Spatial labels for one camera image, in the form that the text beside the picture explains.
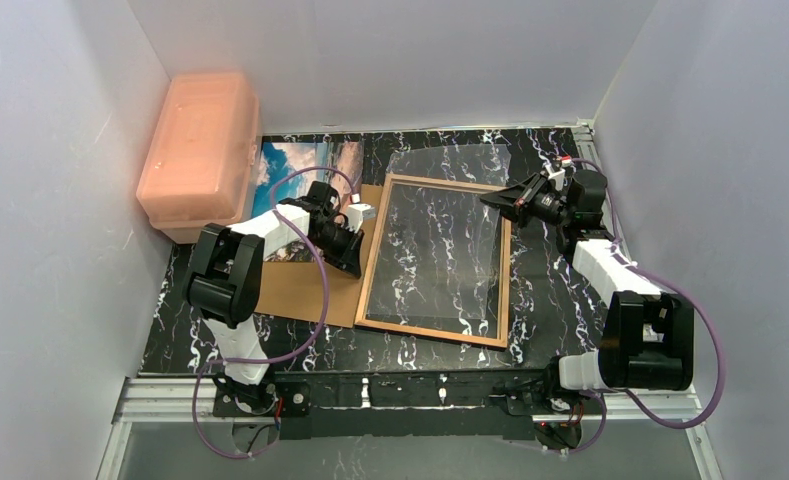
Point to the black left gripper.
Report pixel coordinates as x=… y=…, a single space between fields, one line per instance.
x=341 y=240

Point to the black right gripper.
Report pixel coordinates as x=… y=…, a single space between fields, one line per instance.
x=531 y=198

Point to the beach landscape photo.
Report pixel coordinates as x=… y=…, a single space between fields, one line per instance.
x=279 y=159

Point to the clear acrylic sheet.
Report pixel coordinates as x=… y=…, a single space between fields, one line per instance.
x=438 y=261

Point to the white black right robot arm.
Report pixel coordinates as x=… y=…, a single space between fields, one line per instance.
x=647 y=340

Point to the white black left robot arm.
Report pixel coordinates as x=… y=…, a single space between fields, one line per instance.
x=224 y=278

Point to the brown fibreboard backing board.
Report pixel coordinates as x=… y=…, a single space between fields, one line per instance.
x=296 y=290

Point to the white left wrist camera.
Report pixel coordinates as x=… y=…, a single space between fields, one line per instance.
x=357 y=213

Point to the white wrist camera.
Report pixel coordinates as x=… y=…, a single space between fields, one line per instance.
x=357 y=213
x=555 y=171

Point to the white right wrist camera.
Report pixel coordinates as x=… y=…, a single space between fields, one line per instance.
x=555 y=171

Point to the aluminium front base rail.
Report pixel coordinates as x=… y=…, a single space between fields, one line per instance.
x=164 y=428

